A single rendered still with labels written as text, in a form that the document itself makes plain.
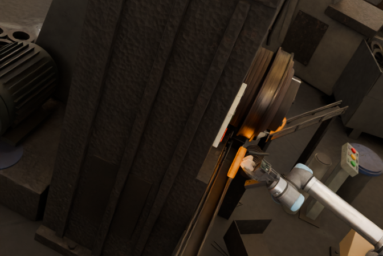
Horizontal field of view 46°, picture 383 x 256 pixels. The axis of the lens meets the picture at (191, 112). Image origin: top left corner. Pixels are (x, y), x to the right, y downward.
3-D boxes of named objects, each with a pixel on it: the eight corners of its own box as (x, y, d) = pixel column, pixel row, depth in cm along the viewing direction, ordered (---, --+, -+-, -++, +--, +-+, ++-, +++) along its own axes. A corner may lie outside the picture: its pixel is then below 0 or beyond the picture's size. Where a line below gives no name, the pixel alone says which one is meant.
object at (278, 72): (229, 153, 210) (271, 73, 183) (249, 106, 249) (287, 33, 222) (241, 159, 210) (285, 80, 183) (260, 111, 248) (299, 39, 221)
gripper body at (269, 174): (262, 157, 215) (281, 173, 216) (251, 166, 220) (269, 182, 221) (259, 166, 208) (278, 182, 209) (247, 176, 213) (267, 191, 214)
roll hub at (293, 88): (261, 138, 212) (287, 91, 196) (271, 109, 235) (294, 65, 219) (272, 143, 211) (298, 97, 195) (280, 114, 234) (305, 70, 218)
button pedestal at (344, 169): (298, 220, 320) (342, 160, 285) (301, 198, 340) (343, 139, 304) (318, 231, 319) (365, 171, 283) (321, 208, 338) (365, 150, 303)
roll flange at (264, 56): (210, 144, 211) (249, 62, 184) (233, 98, 249) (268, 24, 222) (229, 153, 210) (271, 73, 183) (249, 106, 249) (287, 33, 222)
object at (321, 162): (280, 210, 323) (314, 159, 293) (282, 199, 333) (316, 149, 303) (296, 217, 322) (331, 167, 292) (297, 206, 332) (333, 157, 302)
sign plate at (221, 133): (212, 145, 181) (228, 112, 171) (227, 114, 203) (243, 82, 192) (217, 147, 181) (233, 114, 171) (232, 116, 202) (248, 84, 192)
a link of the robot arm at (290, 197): (289, 211, 221) (297, 214, 211) (271, 195, 220) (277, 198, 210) (301, 195, 223) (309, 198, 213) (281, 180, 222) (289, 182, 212)
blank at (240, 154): (234, 160, 206) (241, 163, 205) (243, 140, 217) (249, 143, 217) (224, 181, 216) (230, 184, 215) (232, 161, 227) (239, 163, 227)
